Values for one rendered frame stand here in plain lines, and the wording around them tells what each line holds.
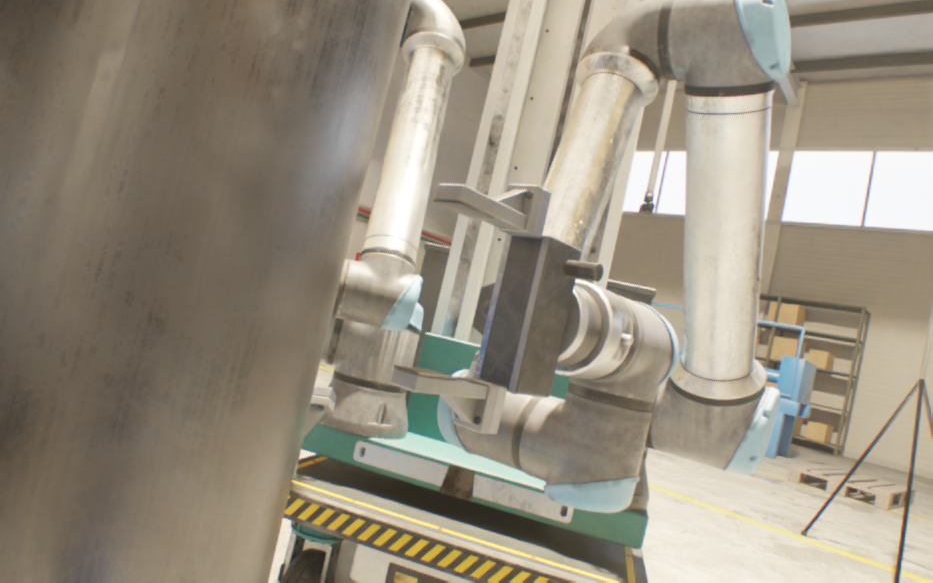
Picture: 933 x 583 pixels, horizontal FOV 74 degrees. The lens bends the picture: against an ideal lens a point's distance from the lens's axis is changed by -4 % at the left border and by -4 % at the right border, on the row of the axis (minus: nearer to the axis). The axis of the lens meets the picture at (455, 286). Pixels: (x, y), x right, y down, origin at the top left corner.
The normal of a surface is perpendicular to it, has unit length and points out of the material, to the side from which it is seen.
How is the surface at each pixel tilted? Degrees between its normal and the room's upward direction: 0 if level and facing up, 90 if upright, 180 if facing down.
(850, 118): 90
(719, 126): 123
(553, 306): 90
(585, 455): 90
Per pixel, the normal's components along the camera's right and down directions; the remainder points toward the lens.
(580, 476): -0.42, -0.15
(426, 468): -0.22, -0.11
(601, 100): -0.25, -0.37
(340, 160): 0.93, 0.20
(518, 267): -0.65, -0.20
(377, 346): 0.13, -0.01
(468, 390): 0.72, 0.13
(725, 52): -0.46, 0.46
